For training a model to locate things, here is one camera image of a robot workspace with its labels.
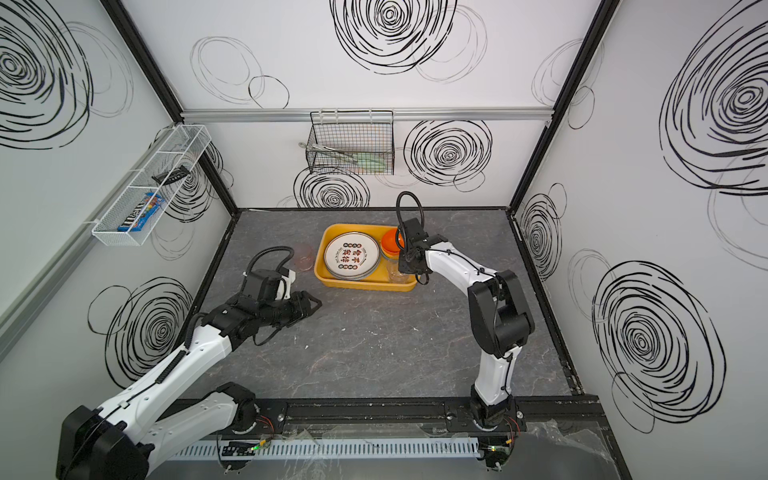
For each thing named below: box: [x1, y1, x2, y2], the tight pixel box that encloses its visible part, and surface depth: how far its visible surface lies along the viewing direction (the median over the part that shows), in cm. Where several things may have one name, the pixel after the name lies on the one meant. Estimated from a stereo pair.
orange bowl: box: [381, 227, 405, 259], surface depth 102 cm
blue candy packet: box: [117, 192, 163, 232], surface depth 72 cm
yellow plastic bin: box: [314, 224, 418, 292], surface depth 99 cm
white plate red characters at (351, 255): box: [324, 231, 381, 280], surface depth 104 cm
